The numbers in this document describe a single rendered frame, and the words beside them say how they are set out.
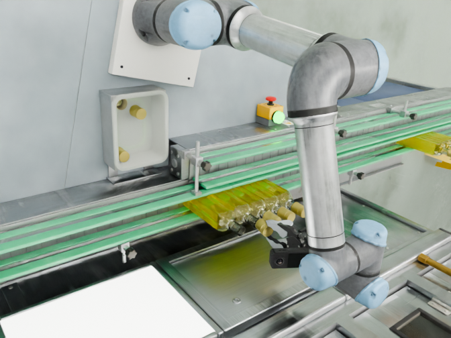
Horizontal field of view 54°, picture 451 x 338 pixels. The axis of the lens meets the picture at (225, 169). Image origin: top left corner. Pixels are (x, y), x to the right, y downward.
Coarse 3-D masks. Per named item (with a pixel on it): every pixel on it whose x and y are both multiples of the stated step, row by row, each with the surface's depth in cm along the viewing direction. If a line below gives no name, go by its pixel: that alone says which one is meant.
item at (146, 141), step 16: (128, 96) 121; (144, 96) 124; (160, 96) 129; (112, 112) 120; (128, 112) 131; (160, 112) 132; (128, 128) 133; (144, 128) 136; (160, 128) 134; (128, 144) 134; (144, 144) 138; (160, 144) 136; (128, 160) 132; (144, 160) 133; (160, 160) 135
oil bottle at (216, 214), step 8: (192, 200) 135; (200, 200) 133; (208, 200) 133; (216, 200) 133; (192, 208) 136; (200, 208) 133; (208, 208) 129; (216, 208) 129; (224, 208) 129; (200, 216) 134; (208, 216) 130; (216, 216) 126; (224, 216) 125; (232, 216) 126; (216, 224) 127; (224, 224) 125
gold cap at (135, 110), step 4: (132, 108) 130; (136, 108) 129; (140, 108) 128; (132, 112) 129; (136, 112) 128; (140, 112) 128; (144, 112) 129; (136, 116) 128; (140, 116) 129; (144, 116) 129
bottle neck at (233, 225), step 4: (232, 220) 126; (228, 224) 125; (232, 224) 124; (236, 224) 124; (228, 228) 125; (232, 228) 124; (236, 228) 122; (240, 228) 122; (244, 228) 123; (236, 232) 122; (240, 232) 124; (244, 232) 124
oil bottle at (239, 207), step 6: (222, 192) 137; (228, 192) 137; (216, 198) 135; (222, 198) 134; (228, 198) 134; (234, 198) 134; (228, 204) 131; (234, 204) 130; (240, 204) 131; (246, 204) 131; (234, 210) 129; (240, 210) 128; (246, 210) 129; (240, 216) 128; (240, 222) 129
